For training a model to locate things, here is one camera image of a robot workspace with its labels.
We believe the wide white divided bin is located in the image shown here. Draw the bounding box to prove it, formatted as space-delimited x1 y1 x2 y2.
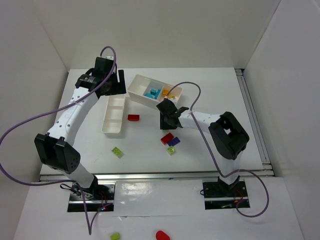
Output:
127 74 183 110

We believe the lime brick on foreground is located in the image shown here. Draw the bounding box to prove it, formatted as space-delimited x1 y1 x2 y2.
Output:
110 232 121 240

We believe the small yellow brick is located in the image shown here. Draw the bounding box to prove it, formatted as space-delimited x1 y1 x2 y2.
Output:
162 89 169 97

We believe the red rounded foreground piece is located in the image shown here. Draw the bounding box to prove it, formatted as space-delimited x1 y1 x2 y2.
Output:
155 230 171 240

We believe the red brick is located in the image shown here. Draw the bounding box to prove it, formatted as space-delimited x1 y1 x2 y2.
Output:
127 114 140 122
160 132 174 145

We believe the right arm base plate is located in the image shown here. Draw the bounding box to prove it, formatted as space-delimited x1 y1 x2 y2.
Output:
199 181 250 210

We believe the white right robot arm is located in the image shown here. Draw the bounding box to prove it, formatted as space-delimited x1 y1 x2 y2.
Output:
156 98 250 195

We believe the red brick by purple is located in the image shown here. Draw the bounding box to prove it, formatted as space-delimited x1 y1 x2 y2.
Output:
160 132 174 145

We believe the aluminium rail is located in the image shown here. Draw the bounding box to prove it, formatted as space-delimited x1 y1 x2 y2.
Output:
39 169 275 182
234 68 271 165

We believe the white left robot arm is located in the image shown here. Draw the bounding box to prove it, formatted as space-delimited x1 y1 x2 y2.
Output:
34 56 126 198

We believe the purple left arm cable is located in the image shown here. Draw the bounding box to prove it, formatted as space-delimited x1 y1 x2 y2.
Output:
0 46 118 236

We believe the narrow white divided tray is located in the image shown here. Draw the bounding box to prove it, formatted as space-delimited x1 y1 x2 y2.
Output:
101 94 126 137

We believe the lone lime brick front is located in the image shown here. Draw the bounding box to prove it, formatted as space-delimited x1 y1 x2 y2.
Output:
111 147 123 158

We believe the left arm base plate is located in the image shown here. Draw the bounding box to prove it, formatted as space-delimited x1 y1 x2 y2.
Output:
60 183 116 213

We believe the long teal brick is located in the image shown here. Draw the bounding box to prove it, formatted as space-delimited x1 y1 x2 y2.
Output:
150 89 161 100

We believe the aluminium right side rail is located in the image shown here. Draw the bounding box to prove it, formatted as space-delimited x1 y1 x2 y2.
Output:
234 68 271 165

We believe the aluminium front rail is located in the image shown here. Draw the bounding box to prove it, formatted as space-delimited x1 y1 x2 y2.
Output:
39 169 275 182

